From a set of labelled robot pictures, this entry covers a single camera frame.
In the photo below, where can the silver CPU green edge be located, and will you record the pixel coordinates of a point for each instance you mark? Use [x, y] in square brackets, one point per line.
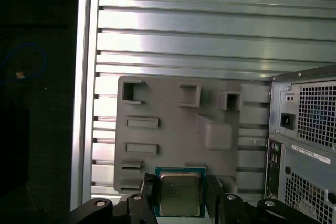
[179, 195]

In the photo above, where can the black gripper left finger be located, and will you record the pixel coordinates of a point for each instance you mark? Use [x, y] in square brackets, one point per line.
[147, 203]

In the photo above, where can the grey power supply unit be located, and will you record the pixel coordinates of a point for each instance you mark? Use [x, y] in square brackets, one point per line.
[286, 106]

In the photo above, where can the grey parts rack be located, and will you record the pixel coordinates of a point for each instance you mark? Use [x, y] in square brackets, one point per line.
[173, 129]

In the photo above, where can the black PC case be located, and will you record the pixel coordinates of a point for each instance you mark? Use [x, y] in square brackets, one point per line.
[287, 171]

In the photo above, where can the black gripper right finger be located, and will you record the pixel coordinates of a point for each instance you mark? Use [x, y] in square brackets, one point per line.
[215, 203]

